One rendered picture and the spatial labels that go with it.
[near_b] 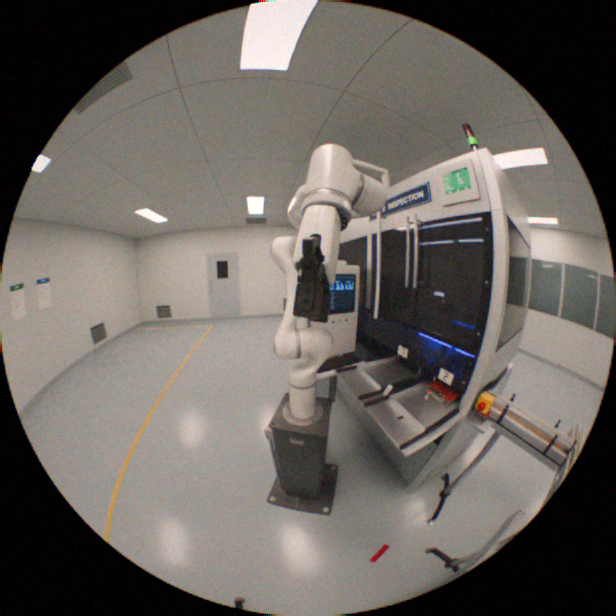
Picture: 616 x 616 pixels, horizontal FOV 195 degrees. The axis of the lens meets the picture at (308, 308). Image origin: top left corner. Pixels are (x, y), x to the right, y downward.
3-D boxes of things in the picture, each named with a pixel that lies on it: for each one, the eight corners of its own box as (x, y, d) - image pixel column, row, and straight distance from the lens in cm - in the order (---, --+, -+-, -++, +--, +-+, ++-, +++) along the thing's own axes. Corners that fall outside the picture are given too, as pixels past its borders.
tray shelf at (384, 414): (390, 359, 145) (391, 357, 144) (468, 412, 114) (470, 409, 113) (333, 371, 121) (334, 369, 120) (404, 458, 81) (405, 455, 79)
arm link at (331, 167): (342, 225, 37) (297, 212, 35) (345, 179, 46) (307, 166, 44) (365, 201, 31) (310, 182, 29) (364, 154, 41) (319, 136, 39)
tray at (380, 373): (395, 359, 141) (396, 355, 140) (420, 376, 127) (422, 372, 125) (356, 369, 122) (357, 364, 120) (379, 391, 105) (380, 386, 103)
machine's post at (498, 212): (411, 485, 177) (482, 156, 111) (415, 490, 176) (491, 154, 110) (404, 489, 174) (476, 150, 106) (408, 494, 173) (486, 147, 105)
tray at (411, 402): (430, 382, 123) (431, 377, 121) (463, 405, 114) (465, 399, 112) (388, 400, 100) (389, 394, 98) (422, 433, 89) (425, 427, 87)
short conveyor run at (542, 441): (470, 415, 116) (482, 391, 108) (481, 404, 129) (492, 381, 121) (553, 474, 123) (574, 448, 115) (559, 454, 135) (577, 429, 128)
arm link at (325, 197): (308, 220, 37) (306, 233, 36) (297, 190, 30) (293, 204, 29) (351, 221, 36) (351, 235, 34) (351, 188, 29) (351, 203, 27)
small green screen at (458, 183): (443, 206, 105) (437, 170, 114) (480, 199, 96) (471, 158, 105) (441, 206, 104) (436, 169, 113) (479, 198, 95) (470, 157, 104)
